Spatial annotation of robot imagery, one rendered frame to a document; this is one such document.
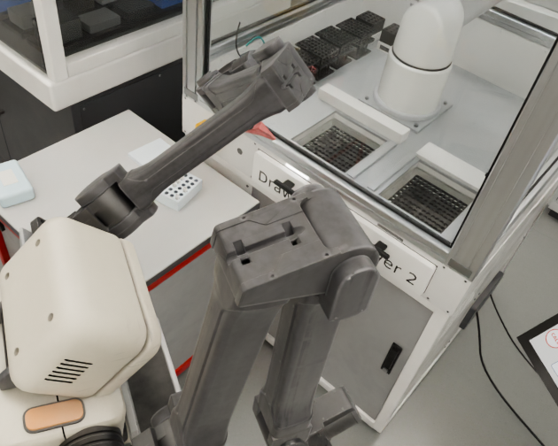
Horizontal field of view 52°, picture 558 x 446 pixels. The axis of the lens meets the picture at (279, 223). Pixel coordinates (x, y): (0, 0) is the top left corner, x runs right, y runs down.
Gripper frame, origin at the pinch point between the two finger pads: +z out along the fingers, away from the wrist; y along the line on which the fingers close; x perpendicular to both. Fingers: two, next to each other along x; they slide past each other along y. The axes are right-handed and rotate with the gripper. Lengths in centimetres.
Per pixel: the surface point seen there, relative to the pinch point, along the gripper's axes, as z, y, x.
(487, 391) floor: 146, -22, 15
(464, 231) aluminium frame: 36, -10, -36
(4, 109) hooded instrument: -41, -3, 140
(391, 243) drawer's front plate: 36.5, -14.0, -15.9
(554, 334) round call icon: 52, -25, -54
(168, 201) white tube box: -0.9, -23.5, 37.1
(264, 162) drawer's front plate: 11.4, -3.0, 18.6
